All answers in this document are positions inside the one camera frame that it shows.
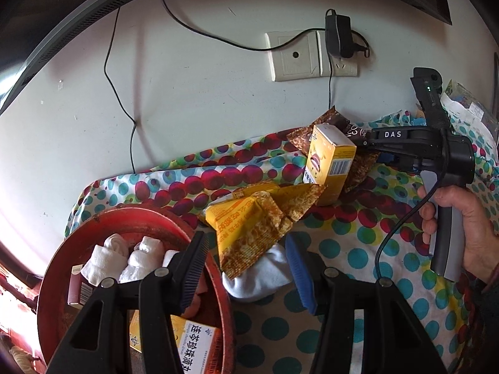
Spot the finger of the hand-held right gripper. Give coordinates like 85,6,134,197
356,135,381,151

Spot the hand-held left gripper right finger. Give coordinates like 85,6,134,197
284,232,447,374

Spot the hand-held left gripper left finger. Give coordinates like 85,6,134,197
46,231,210,374

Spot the brown snack packet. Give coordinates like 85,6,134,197
286,106,380,193

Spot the yellow cartoon medicine box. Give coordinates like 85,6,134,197
128,309,224,374
303,123,358,207

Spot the round red tray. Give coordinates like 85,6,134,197
37,204,236,374

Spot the yellow snack packet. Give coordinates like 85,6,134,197
205,181,327,281

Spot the maroon and white box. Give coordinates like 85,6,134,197
67,266,94,306

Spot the person's right forearm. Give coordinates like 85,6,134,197
460,263,499,374

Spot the person's right hand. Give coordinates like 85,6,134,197
418,185,499,283

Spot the polka-dot cloth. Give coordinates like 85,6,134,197
64,111,499,374

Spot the crumpled plastic bag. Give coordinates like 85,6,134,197
440,79,499,141

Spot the black power adapter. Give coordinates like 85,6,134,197
325,9,370,60

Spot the black cable below outlet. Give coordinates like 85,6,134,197
327,56,333,125

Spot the white wall power outlet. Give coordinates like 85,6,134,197
317,31,358,79

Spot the right hand-held gripper cable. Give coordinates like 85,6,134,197
375,130,449,281

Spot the white coax wall plate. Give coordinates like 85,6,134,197
265,30,322,82

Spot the thin black hanging cable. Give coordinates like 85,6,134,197
103,6,138,175

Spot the black adapter cable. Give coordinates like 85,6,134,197
159,0,330,52

